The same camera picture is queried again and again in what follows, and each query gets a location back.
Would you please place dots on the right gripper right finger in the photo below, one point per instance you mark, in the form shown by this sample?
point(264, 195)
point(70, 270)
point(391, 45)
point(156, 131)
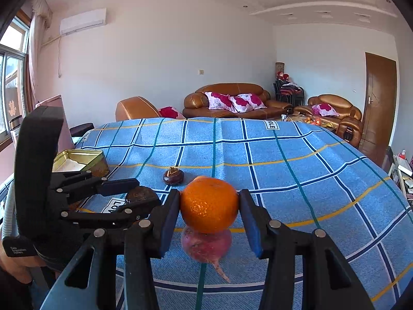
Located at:
point(269, 239)

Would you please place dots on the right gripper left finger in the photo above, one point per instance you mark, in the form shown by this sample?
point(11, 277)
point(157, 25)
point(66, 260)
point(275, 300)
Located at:
point(147, 239)

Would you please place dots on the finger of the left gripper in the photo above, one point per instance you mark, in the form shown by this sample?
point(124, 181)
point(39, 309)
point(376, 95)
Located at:
point(123, 216)
point(96, 186)

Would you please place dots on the dark brown round fruit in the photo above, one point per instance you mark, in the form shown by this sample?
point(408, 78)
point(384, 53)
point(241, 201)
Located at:
point(140, 194)

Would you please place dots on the dark mangosteen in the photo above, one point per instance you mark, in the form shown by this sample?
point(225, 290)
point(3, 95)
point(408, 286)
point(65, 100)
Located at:
point(173, 176)

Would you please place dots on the red purple beet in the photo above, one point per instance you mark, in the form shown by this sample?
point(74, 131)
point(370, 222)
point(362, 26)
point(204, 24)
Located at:
point(207, 248)

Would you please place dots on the large orange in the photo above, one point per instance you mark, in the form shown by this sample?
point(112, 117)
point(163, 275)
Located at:
point(209, 205)

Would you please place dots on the coffee table with fruits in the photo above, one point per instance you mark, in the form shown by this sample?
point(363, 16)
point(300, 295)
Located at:
point(311, 120)

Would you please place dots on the person's left hand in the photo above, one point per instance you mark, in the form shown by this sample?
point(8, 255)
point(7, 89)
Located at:
point(19, 267)

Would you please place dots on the gold metal tin tray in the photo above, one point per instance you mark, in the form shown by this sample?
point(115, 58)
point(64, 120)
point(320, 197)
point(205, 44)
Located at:
point(79, 160)

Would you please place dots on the blue plaid tablecloth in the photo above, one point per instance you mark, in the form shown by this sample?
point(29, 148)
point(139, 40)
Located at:
point(300, 173)

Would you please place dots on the brown leather armchair left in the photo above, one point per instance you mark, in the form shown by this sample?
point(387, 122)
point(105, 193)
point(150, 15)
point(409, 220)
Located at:
point(135, 108)

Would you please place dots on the brown leather armchair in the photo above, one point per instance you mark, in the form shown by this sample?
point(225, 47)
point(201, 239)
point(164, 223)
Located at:
point(135, 108)
point(345, 118)

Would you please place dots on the red cushion on armchair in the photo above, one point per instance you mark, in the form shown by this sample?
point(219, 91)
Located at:
point(171, 112)

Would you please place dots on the clear glass water bottle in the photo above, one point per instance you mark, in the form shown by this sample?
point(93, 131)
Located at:
point(15, 125)

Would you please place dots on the brown leather three-seat sofa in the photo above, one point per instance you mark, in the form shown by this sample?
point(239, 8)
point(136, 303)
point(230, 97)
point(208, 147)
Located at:
point(196, 104)

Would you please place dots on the pink floral cushion left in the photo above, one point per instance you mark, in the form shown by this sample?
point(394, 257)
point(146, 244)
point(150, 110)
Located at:
point(218, 101)

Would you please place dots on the pink floral cushion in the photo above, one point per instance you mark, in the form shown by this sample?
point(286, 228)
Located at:
point(218, 101)
point(244, 103)

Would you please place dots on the brown leather armchair right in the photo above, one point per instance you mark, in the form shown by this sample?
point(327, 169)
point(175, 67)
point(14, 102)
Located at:
point(345, 118)

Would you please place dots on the pink cushion on armchair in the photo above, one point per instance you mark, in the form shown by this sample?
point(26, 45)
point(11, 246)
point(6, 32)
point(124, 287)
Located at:
point(324, 110)

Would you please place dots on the pink floral cushion right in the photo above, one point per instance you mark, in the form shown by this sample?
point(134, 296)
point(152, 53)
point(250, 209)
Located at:
point(244, 103)

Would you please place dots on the stacked chairs with clothes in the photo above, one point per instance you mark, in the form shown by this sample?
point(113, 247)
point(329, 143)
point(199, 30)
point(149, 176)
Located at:
point(285, 89)

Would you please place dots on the white air conditioner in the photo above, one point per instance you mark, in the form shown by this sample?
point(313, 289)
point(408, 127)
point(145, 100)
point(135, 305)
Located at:
point(83, 21)

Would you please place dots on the brown wooden door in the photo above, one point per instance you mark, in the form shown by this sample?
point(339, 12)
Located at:
point(380, 104)

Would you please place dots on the pink curtain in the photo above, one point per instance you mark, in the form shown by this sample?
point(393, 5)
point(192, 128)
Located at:
point(41, 20)

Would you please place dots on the window with frame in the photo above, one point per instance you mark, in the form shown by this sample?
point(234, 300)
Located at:
point(14, 44)

